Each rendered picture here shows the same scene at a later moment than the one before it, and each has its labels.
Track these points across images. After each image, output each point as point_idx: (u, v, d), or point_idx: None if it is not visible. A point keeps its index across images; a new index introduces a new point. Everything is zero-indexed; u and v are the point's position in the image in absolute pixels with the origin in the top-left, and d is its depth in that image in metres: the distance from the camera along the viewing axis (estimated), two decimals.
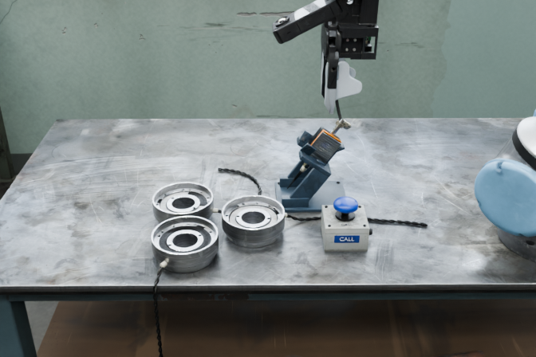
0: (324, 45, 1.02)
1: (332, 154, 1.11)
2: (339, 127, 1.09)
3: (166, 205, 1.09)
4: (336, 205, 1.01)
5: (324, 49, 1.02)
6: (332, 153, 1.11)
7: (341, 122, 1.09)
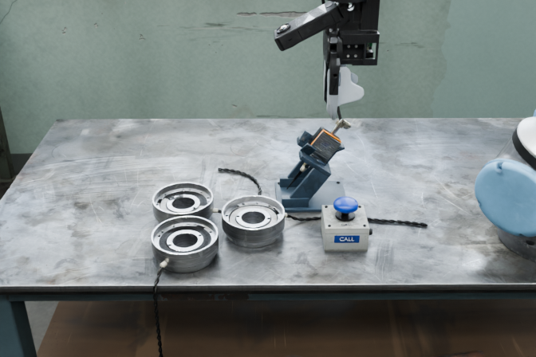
0: (325, 51, 1.02)
1: (332, 154, 1.11)
2: (339, 127, 1.09)
3: (166, 205, 1.09)
4: (336, 205, 1.01)
5: (325, 55, 1.02)
6: (332, 153, 1.11)
7: (341, 122, 1.09)
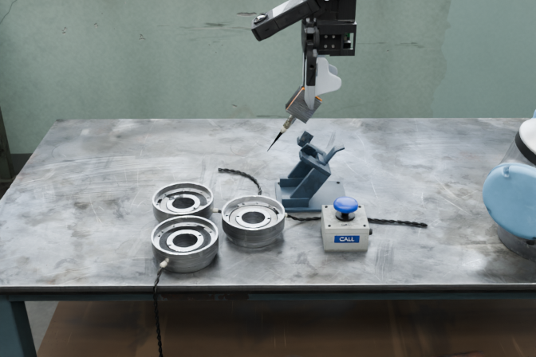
0: (303, 41, 1.01)
1: (312, 114, 1.07)
2: None
3: (166, 205, 1.09)
4: (336, 205, 1.01)
5: (303, 45, 1.01)
6: (312, 112, 1.07)
7: None
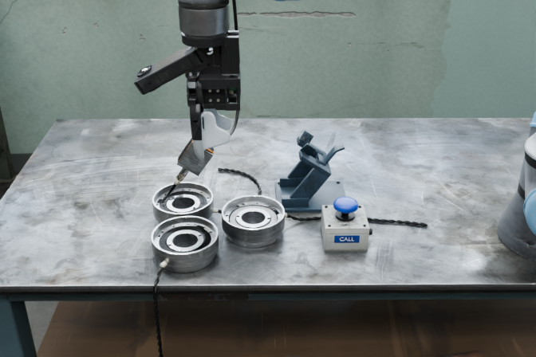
0: None
1: (204, 166, 1.04)
2: None
3: None
4: (336, 205, 1.01)
5: None
6: (204, 165, 1.04)
7: None
